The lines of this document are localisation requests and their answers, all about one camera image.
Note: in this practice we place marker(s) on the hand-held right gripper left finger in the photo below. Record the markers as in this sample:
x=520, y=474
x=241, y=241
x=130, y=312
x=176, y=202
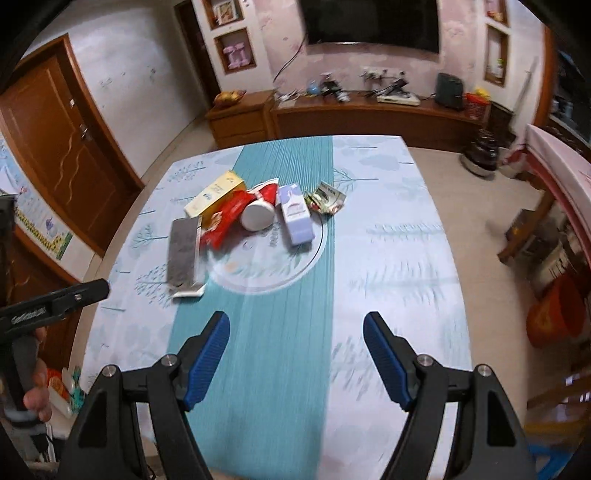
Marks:
x=207, y=355

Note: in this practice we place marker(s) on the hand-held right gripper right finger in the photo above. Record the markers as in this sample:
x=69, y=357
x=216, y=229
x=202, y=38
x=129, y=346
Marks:
x=388, y=355

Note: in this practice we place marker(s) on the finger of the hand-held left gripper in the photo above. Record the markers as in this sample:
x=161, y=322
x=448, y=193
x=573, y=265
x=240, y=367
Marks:
x=85, y=293

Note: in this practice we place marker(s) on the person's left hand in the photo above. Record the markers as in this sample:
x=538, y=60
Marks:
x=38, y=392

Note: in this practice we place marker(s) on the silver flat packet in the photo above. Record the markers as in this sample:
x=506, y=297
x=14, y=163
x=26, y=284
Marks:
x=182, y=249

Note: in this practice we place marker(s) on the glass turntable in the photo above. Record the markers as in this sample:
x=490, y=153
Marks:
x=272, y=270

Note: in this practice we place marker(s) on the red snack bag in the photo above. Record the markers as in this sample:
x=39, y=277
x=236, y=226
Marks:
x=226, y=221

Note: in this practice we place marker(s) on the red white paper cup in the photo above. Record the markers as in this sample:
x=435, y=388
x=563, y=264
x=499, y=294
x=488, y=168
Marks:
x=256, y=214

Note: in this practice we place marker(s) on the wooden door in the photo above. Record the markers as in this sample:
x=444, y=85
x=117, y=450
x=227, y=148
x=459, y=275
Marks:
x=60, y=138

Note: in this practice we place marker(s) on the lavender white box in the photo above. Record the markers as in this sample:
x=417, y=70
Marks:
x=295, y=217

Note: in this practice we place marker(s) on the cream yellow box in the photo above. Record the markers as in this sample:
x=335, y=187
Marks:
x=217, y=191

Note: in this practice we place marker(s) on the green crumpled wrapper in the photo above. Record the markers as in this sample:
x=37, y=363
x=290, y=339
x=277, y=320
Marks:
x=328, y=198

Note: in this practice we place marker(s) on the red bucket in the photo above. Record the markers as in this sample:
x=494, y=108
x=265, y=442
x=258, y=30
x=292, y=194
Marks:
x=551, y=314

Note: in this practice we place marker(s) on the black round heater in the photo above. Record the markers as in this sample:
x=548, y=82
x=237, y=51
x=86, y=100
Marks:
x=481, y=154

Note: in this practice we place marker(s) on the small wooden cabinet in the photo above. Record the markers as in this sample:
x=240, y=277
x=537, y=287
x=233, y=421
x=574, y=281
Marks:
x=240, y=124

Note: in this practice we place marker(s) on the long wooden cabinet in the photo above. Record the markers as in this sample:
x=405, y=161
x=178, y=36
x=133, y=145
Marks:
x=369, y=120

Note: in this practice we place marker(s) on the fruit bowl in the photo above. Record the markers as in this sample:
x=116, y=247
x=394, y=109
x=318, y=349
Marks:
x=228, y=97

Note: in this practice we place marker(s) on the white set-top box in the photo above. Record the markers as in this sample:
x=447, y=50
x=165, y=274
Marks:
x=397, y=98

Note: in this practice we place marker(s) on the table with pink cloth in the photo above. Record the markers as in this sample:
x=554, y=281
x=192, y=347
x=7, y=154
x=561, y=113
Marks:
x=558, y=157

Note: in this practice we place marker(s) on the red basket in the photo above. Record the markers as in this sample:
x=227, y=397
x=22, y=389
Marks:
x=475, y=105

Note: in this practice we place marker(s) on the black speaker box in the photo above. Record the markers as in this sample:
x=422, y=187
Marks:
x=450, y=90

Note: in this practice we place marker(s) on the white power strip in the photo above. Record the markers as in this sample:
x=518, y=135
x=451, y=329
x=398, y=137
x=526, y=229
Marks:
x=381, y=72

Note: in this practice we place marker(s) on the black television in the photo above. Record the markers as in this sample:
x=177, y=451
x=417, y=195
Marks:
x=369, y=23

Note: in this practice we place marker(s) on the wall poster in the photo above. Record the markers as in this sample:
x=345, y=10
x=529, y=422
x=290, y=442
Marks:
x=41, y=221

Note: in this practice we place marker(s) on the wall niche with pink items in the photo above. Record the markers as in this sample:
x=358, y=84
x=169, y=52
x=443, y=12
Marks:
x=235, y=53

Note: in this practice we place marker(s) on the wall niche with picture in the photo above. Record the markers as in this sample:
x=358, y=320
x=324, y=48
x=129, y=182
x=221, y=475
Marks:
x=224, y=11

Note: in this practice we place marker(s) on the tall wall niche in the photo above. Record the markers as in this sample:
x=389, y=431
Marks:
x=496, y=55

